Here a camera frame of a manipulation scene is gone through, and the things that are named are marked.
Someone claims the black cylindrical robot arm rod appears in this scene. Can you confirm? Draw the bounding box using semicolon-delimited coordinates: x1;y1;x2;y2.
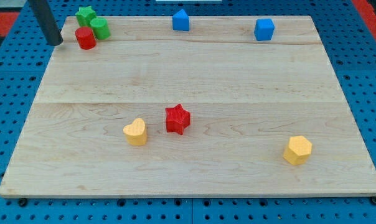
28;0;63;46

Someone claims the blue cube block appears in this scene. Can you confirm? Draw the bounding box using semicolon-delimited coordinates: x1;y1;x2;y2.
254;18;275;41

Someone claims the red star block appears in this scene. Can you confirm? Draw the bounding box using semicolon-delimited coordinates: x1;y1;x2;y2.
165;104;190;135

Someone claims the light wooden board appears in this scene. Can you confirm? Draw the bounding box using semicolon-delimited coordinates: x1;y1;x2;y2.
0;16;376;198

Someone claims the yellow heart block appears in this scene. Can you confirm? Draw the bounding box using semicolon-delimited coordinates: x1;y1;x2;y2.
123;118;148;146

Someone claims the blue pentagon block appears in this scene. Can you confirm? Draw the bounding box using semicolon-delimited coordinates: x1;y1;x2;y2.
172;9;190;32

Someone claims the yellow hexagon block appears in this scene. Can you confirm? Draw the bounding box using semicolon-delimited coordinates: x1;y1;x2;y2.
283;136;313;166

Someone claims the green cylinder block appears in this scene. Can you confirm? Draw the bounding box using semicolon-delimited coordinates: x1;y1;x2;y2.
90;17;111;40

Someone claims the red cylinder block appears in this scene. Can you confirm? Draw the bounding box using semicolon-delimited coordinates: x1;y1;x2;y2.
75;27;96;50

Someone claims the green star block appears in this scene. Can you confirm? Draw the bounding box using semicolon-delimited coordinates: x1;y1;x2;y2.
75;6;96;27

